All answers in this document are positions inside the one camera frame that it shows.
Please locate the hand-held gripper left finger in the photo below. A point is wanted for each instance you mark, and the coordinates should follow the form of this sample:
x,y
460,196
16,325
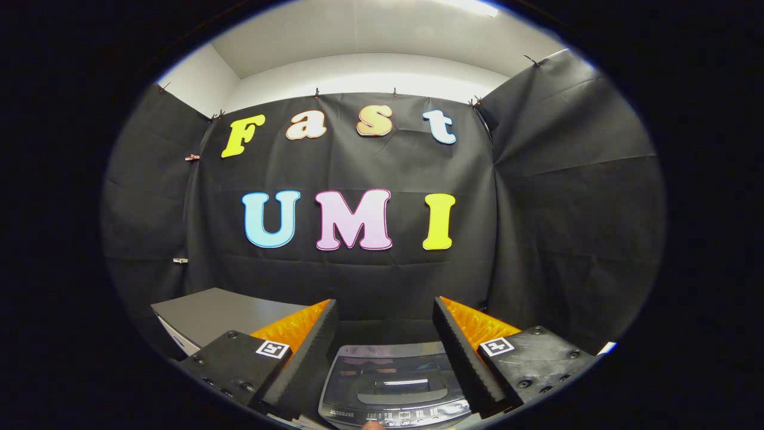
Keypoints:
x,y
310,358

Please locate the grey top-load washing machine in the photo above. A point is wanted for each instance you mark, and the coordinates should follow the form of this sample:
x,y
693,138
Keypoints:
x,y
394,418

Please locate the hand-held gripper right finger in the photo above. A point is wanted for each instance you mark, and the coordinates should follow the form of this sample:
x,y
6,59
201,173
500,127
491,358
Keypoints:
x,y
462,358

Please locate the grey cabinet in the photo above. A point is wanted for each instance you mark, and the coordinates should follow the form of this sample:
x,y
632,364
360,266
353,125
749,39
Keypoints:
x,y
221,310

